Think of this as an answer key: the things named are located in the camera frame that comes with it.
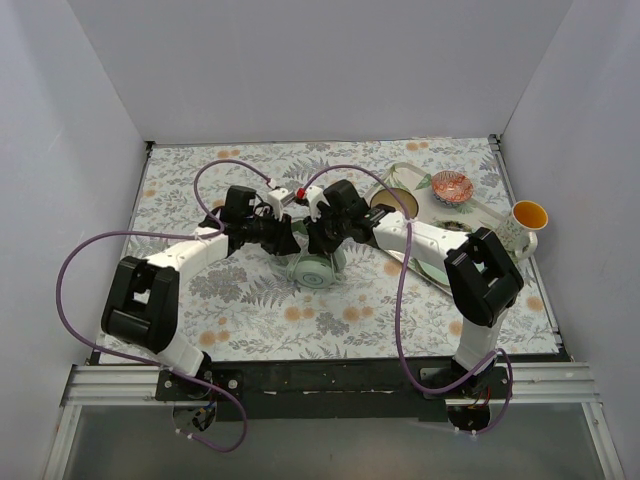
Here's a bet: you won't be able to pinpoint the mint green headphones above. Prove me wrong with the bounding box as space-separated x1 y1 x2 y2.
285 248 347 289

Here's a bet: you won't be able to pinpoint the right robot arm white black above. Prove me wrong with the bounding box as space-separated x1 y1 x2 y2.
296 180 524 398

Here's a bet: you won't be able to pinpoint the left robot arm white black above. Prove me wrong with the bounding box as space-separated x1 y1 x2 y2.
101 186 300 400

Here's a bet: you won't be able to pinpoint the tan ceramic bowl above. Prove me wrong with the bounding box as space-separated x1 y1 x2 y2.
370 187 419 218

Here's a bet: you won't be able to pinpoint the floral table mat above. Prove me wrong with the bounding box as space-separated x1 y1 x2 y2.
98 137 560 365

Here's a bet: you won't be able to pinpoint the mint green plate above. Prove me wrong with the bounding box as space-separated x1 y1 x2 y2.
417 220 472 288

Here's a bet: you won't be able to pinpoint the red patterned small bowl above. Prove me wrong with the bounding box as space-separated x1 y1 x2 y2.
431 170 474 207

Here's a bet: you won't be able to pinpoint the floral serving tray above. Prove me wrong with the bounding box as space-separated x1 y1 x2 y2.
365 162 504 282

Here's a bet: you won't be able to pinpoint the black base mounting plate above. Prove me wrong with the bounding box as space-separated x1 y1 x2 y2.
155 357 508 422

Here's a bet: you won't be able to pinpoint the white mug orange inside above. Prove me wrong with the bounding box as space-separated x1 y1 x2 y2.
495 200 549 263

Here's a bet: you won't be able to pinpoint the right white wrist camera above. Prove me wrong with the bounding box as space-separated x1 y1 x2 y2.
295 186 326 222

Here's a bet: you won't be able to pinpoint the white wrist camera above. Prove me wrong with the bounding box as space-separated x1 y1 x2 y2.
266 188 295 220
295 186 326 222

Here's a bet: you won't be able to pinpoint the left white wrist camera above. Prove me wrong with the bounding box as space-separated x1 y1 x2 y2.
266 188 295 220

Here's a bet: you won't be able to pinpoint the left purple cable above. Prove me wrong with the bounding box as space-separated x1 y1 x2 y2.
55 160 279 454

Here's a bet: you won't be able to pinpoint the purple cable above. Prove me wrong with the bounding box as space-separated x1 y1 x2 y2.
299 164 512 434
55 160 279 454

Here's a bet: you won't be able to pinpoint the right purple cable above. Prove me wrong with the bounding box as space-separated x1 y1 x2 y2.
299 164 512 434

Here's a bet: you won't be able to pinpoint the aluminium frame rail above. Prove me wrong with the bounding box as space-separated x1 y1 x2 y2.
40 363 161 480

